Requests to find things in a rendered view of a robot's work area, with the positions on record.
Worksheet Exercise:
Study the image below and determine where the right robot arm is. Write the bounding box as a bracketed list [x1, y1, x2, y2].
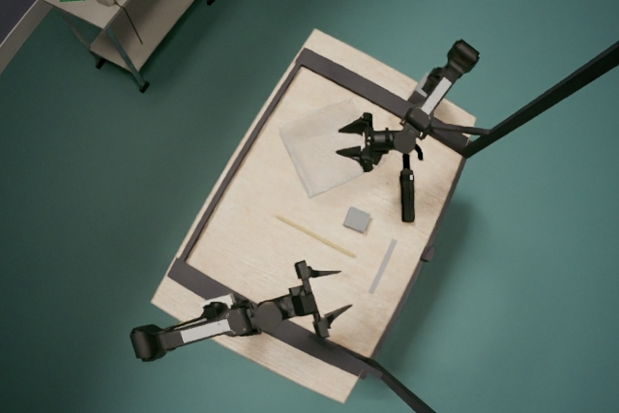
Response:
[393, 39, 480, 154]

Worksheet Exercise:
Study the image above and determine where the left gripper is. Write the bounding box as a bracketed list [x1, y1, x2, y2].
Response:
[279, 260, 353, 339]

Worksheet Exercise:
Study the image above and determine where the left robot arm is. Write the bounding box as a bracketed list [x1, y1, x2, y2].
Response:
[130, 284, 318, 362]

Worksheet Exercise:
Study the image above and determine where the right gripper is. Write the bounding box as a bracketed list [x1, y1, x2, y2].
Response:
[336, 112, 393, 172]

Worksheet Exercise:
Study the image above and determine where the tan wooden stick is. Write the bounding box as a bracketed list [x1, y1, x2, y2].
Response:
[276, 214, 356, 258]

